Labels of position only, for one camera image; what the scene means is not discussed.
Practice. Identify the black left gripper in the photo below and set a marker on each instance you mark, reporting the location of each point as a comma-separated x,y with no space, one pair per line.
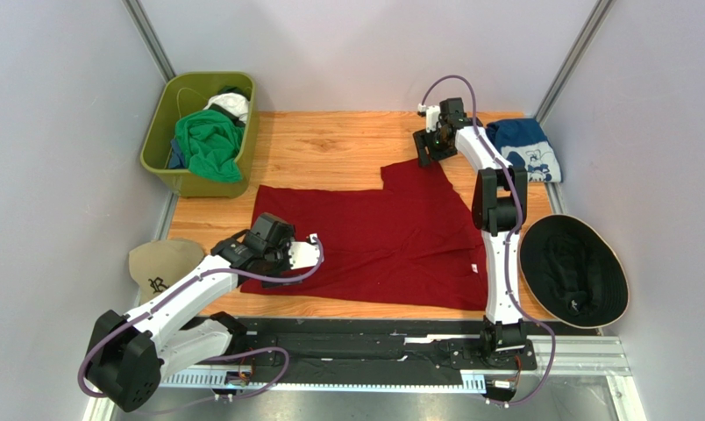
285,246

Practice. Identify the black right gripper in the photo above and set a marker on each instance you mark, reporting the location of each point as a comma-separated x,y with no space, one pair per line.
424,151

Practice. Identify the dark red t-shirt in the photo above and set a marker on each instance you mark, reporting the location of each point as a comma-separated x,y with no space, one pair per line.
411,242

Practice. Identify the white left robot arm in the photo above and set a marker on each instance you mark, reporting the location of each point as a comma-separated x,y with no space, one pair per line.
165,321

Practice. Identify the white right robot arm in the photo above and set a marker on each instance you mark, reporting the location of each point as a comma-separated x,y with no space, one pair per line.
498,211

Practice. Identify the folded blue printed t-shirt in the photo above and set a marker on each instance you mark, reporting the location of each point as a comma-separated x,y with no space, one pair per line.
523,143

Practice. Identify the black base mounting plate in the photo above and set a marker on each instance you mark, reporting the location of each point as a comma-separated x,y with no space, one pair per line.
372,352

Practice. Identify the beige bucket hat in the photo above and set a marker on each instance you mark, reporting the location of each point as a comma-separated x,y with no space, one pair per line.
157,265

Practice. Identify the green t-shirt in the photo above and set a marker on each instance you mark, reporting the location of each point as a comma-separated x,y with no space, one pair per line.
210,143

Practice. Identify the dark blue garment in basket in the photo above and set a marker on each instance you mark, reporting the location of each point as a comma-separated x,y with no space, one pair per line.
176,158

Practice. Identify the white garment in basket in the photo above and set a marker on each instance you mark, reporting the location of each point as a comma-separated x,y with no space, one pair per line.
235,105

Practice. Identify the green plastic laundry basket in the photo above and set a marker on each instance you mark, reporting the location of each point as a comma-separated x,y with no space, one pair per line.
184,95

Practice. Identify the black wide-brim hat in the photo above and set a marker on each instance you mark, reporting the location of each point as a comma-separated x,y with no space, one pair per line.
573,273

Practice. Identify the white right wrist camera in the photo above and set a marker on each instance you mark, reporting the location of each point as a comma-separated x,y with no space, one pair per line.
431,114

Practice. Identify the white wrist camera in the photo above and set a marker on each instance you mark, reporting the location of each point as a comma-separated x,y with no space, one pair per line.
431,114
305,253

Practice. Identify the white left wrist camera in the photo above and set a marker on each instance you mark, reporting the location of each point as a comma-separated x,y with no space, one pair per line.
305,253

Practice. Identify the right aluminium corner post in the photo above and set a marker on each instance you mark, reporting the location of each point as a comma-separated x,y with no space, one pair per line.
580,45

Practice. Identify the aluminium corner post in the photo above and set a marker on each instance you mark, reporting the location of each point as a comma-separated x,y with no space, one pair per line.
580,45
150,37

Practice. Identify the aluminium frame rail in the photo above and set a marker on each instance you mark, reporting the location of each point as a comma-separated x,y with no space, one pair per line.
581,375

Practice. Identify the left aluminium corner post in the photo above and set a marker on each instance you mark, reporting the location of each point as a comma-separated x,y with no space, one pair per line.
150,37

